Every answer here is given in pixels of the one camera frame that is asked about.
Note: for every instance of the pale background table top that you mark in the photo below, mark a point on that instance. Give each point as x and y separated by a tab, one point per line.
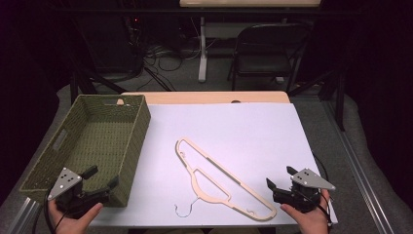
250	3

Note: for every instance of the white table sheet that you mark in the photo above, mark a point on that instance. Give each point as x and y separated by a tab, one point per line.
243	130

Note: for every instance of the black metal stand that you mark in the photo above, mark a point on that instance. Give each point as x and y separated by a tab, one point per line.
87	83
339	97

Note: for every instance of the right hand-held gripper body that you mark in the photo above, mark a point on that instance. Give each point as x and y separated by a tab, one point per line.
307	187

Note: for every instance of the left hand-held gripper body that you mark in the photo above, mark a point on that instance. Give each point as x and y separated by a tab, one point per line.
66	182

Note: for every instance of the person's right hand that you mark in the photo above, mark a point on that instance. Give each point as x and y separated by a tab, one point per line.
308	221

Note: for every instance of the aluminium rail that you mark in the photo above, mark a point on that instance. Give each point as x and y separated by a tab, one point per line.
360	169
22	216

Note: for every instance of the light wooden table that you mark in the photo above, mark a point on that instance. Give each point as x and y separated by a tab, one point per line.
211	97

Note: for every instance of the person's left hand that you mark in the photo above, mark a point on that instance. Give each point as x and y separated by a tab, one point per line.
73	222

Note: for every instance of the black folding chair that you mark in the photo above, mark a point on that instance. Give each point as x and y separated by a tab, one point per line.
259	70

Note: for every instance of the green woven basket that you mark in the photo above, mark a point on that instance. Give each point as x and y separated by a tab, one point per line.
97	139

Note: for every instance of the wooden clothes hanger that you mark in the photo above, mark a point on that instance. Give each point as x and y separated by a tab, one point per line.
263	215

